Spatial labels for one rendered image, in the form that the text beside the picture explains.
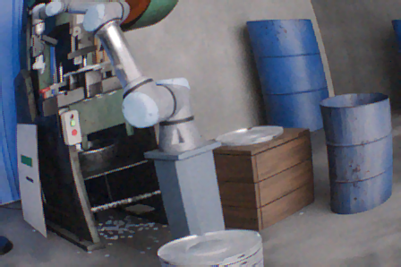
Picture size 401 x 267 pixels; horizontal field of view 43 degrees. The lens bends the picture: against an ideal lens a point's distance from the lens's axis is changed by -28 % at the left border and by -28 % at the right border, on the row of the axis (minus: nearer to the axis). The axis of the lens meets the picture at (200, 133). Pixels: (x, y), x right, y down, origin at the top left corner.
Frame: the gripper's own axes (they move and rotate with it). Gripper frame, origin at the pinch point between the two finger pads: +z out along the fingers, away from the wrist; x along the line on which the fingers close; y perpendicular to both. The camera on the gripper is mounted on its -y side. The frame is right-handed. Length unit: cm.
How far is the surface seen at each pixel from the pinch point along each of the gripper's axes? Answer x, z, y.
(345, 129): 92, 45, -85
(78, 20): -14.4, -21.3, -30.5
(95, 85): -4.8, 15.3, -33.6
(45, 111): 3.1, 18.7, 1.9
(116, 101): 1.2, 24.8, -41.1
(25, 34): -63, -27, -14
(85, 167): -13, 51, -24
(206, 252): 112, 57, 8
